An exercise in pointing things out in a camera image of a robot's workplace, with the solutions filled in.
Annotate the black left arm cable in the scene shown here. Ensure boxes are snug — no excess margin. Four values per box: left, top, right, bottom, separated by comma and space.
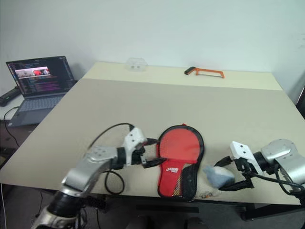
87, 122, 135, 195

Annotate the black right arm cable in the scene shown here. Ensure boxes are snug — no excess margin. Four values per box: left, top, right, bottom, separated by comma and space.
246, 163, 305, 199

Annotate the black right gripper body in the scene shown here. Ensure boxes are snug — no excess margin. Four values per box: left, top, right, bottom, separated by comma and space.
234, 158, 254, 188

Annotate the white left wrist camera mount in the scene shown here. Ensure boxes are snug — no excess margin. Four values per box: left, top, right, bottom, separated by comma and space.
123, 127, 148, 166

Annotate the black laptop cable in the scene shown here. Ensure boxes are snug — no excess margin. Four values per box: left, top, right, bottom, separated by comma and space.
3, 106, 21, 149

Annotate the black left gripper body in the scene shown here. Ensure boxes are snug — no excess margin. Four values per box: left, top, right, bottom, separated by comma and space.
131, 140, 149, 166

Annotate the white blue cloth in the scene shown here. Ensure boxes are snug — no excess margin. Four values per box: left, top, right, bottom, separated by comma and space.
202, 165, 236, 191

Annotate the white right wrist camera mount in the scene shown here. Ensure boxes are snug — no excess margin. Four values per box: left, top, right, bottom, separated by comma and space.
230, 141, 263, 175

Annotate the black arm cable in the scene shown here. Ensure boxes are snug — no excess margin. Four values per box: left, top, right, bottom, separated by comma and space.
87, 122, 135, 195
246, 163, 305, 199

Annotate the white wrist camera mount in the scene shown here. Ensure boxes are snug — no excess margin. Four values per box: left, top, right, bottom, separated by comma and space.
123, 127, 148, 166
230, 141, 263, 175

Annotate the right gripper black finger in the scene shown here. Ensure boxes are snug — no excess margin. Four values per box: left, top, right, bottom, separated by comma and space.
219, 179, 254, 192
214, 156, 237, 167

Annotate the long black device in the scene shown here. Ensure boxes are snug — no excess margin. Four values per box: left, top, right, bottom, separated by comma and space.
0, 87, 21, 107

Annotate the red and black paddle case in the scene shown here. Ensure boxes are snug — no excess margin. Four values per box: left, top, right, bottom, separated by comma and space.
156, 123, 205, 200

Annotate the clear plastic container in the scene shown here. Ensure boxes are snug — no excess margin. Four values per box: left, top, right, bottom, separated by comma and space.
125, 57, 149, 73

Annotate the dark side desk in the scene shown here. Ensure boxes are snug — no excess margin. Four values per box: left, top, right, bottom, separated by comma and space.
0, 78, 80, 169

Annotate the red table tennis paddle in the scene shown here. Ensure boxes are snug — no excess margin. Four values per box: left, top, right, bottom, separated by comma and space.
159, 128, 201, 165

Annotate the grey open laptop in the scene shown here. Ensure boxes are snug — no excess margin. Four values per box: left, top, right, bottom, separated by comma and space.
6, 55, 78, 127

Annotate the black table frame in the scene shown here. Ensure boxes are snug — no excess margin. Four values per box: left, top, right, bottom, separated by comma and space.
94, 193, 305, 221

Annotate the orange hacksaw with black handle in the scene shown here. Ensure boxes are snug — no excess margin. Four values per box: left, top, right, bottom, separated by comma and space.
184, 67, 225, 80

